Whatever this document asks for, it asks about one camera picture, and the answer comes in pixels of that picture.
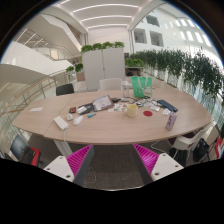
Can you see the black bag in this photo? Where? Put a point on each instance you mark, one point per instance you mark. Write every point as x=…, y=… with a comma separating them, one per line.
x=201, y=150

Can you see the pale yellow mug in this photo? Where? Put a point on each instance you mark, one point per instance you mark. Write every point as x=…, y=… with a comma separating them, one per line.
x=132, y=110

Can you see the open booklet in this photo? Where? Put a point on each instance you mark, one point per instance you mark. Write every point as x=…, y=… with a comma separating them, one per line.
x=102, y=102

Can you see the small white case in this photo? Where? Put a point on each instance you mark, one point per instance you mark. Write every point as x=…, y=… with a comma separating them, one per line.
x=69, y=116

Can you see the white paper sheet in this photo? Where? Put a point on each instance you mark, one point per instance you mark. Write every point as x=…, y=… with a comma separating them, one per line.
x=36, y=109

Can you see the white cabinet with plants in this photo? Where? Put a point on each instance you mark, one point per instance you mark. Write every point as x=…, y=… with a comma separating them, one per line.
x=103, y=66

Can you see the low shelf with plants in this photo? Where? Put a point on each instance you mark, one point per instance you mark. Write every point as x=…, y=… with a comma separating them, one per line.
x=134, y=65

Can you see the dark blue keyboard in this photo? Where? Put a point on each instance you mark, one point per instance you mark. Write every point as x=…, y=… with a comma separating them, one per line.
x=167, y=105

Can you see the white computer mouse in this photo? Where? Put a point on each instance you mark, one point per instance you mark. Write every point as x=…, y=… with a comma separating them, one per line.
x=77, y=120

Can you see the wooden planter with plant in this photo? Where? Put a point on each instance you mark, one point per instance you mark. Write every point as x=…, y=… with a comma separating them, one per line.
x=79, y=72

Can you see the clear shaker bottle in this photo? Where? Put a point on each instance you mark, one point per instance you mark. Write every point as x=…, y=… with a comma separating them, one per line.
x=126, y=88

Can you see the green tote bag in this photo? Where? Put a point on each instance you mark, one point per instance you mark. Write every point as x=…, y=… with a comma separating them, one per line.
x=141, y=86

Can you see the hedge of green plants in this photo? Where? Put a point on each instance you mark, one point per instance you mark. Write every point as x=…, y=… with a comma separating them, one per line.
x=186, y=66

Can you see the black flat case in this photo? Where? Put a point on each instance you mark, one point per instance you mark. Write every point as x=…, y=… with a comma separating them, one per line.
x=85, y=108

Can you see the purple drink bottle black cap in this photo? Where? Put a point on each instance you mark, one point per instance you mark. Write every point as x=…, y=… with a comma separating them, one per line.
x=171, y=120

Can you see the black chair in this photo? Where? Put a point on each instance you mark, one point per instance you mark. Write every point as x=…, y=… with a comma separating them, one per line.
x=65, y=89

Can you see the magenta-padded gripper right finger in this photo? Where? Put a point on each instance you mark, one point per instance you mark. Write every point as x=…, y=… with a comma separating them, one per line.
x=163, y=165

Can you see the teal small stick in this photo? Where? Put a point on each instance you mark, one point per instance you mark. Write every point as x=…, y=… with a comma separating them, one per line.
x=91, y=115

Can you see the white power strip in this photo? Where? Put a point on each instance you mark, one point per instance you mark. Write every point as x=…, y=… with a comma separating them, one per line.
x=61, y=122

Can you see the white swivel chair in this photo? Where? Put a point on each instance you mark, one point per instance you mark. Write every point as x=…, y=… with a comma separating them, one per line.
x=186, y=142

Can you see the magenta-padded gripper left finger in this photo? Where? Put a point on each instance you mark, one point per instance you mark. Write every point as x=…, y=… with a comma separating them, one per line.
x=63, y=166

